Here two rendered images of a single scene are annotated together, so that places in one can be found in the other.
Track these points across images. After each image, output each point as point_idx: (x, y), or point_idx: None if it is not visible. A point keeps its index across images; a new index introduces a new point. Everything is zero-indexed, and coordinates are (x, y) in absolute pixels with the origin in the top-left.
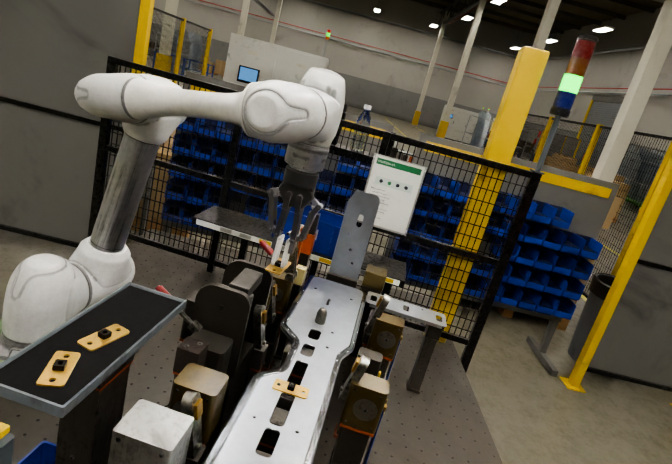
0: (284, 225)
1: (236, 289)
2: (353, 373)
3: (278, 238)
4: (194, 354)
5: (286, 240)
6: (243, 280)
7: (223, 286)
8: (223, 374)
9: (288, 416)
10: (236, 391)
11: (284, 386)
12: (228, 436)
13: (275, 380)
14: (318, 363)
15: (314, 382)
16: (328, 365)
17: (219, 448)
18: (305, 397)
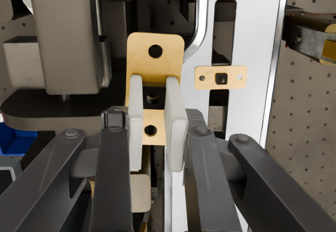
0: (128, 153)
1: (76, 117)
2: (325, 59)
3: (131, 169)
4: (91, 181)
5: (168, 169)
6: (65, 59)
7: (46, 123)
8: (141, 176)
9: (227, 125)
10: (129, 3)
11: (211, 79)
12: (172, 177)
13: (195, 73)
14: None
15: (252, 44)
16: None
17: (170, 195)
18: (244, 86)
